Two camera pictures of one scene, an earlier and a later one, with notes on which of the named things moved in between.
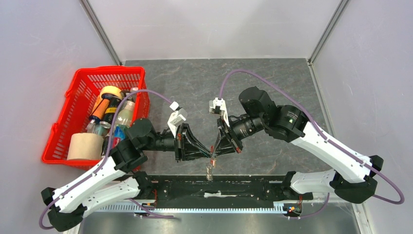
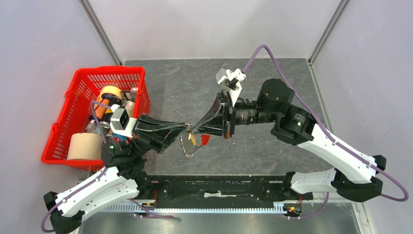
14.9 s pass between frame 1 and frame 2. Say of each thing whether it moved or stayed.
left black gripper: moved
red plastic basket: stayed
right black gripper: moved
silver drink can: stayed
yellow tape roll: stayed
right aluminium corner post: stayed
